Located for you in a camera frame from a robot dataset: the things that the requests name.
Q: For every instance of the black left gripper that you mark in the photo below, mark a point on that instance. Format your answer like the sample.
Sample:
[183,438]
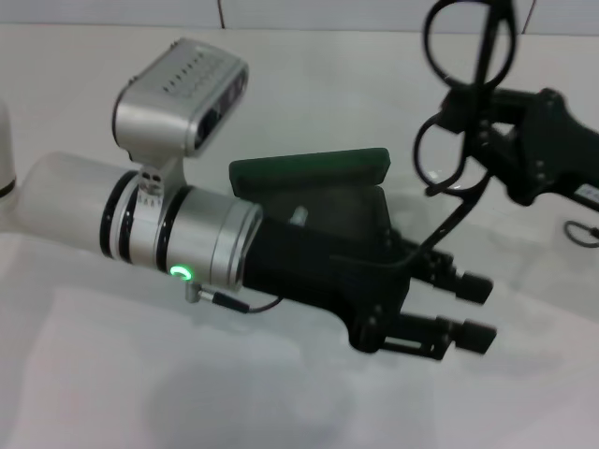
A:
[318,266]

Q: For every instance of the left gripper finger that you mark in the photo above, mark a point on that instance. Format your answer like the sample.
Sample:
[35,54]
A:
[477,337]
[472,287]

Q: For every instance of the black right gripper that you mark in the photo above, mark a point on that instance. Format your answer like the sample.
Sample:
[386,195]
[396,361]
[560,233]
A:
[557,154]

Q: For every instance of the black glasses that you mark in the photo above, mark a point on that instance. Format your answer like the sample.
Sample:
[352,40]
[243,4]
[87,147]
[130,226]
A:
[484,51]

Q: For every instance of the green glasses case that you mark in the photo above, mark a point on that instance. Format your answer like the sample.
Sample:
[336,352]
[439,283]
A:
[309,170]

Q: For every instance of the silver left wrist plug stub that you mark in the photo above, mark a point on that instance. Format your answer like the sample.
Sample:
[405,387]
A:
[299,216]

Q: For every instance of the silver left camera bracket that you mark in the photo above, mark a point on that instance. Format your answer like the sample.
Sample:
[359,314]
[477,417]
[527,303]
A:
[152,184]

